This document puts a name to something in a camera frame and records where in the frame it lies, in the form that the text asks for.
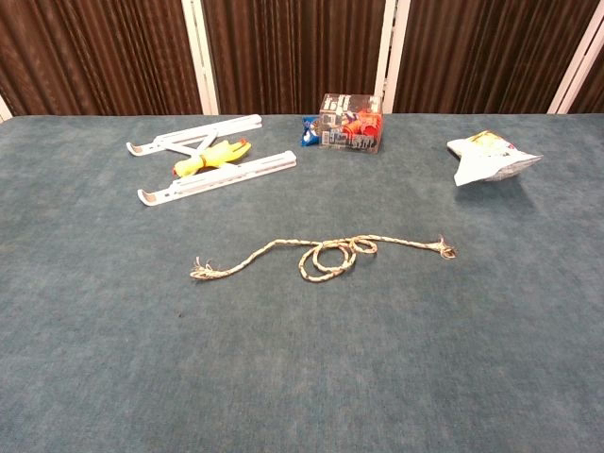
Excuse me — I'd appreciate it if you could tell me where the brown pleated curtain panel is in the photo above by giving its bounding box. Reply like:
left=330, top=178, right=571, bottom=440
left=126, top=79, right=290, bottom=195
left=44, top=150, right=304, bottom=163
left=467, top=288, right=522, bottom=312
left=393, top=0, right=599, bottom=115
left=0, top=0, right=204, bottom=117
left=568, top=44, right=604, bottom=115
left=201, top=0, right=387, bottom=116

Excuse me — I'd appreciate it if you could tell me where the white folding laptop stand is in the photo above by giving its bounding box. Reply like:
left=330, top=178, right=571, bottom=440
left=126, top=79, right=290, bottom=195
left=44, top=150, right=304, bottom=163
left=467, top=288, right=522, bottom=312
left=126, top=113, right=298, bottom=208

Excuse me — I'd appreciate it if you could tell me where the blue snack packet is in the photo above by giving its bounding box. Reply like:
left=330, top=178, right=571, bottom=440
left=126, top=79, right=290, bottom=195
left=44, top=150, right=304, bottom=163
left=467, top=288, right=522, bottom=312
left=300, top=115, right=323, bottom=147

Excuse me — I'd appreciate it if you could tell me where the beige braided rope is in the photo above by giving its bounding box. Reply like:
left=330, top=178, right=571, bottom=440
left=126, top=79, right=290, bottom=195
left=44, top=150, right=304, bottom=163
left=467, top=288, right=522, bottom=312
left=189, top=234, right=459, bottom=284

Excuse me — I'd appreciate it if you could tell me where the yellow rubber chicken toy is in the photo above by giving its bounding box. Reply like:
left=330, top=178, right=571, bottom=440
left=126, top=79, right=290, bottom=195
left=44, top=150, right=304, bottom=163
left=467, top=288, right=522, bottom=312
left=172, top=138, right=253, bottom=178

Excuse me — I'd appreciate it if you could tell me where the clear box of snacks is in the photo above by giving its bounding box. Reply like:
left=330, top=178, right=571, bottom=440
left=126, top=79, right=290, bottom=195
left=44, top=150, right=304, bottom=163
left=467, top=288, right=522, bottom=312
left=318, top=92, right=384, bottom=154

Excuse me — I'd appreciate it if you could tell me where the teal felt table mat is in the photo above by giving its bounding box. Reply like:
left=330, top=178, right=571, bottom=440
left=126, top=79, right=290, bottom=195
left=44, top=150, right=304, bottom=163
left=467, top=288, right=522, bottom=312
left=0, top=112, right=604, bottom=453

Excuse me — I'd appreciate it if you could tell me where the white snack bag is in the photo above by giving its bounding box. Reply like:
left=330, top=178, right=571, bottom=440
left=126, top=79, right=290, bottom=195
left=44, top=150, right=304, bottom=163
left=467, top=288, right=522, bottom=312
left=445, top=130, right=544, bottom=188

